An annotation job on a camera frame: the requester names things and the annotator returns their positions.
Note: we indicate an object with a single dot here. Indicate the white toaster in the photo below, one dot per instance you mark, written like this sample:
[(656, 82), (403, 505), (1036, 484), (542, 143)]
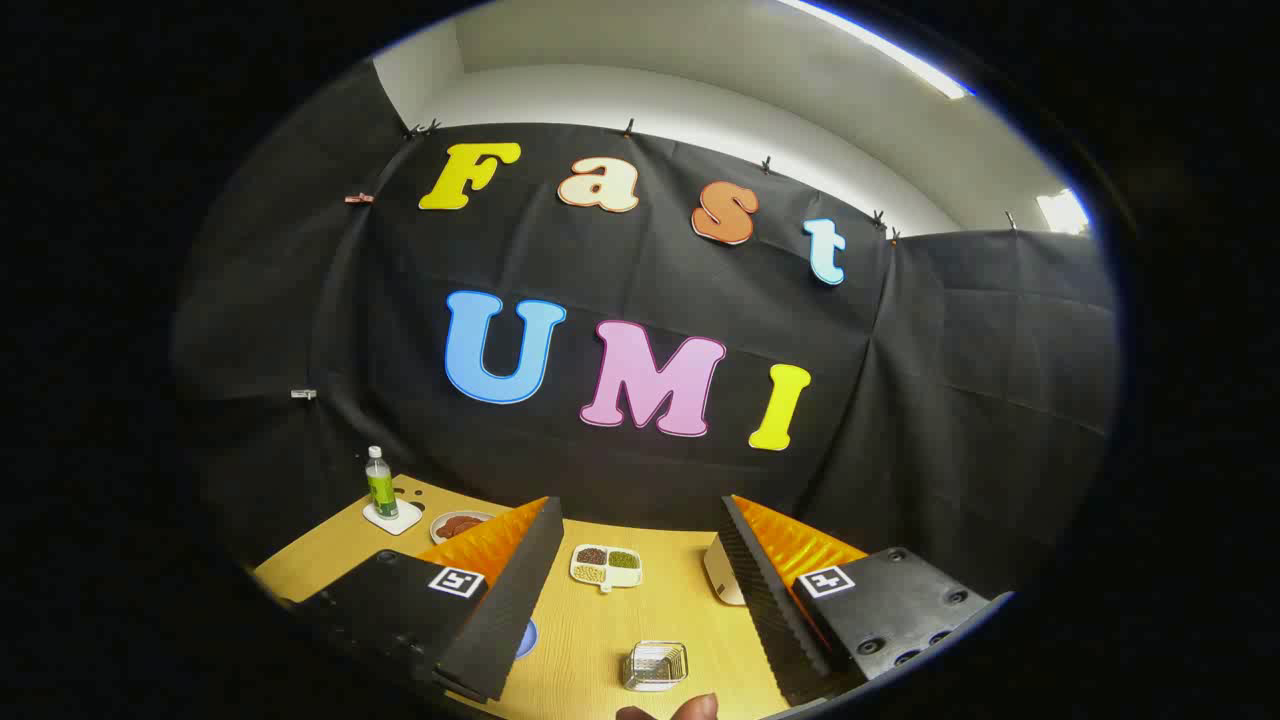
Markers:
[(722, 575)]

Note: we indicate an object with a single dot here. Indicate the blue plate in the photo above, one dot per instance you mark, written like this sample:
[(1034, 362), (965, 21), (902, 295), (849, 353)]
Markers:
[(527, 637)]

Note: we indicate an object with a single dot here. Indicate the small ceiling light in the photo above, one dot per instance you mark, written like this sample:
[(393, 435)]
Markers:
[(1063, 212)]

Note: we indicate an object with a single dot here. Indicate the plate of steak and vegetables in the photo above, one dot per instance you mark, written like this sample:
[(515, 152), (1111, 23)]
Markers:
[(458, 525)]

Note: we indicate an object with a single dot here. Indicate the white square coaster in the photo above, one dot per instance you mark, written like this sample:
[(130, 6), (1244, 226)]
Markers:
[(392, 520)]

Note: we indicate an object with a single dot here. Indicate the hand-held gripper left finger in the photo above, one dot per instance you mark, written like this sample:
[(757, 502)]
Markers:
[(505, 610)]

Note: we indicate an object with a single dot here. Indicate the green label water bottle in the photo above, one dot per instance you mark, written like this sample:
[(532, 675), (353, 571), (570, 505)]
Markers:
[(380, 483)]

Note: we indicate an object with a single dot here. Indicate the white divided dish of beans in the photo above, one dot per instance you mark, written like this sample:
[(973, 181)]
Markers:
[(605, 565)]

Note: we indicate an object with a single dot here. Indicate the metal drain basket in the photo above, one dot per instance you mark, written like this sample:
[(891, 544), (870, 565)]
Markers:
[(655, 667)]

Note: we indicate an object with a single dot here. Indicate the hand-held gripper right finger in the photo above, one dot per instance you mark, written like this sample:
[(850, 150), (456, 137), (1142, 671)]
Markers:
[(765, 600)]

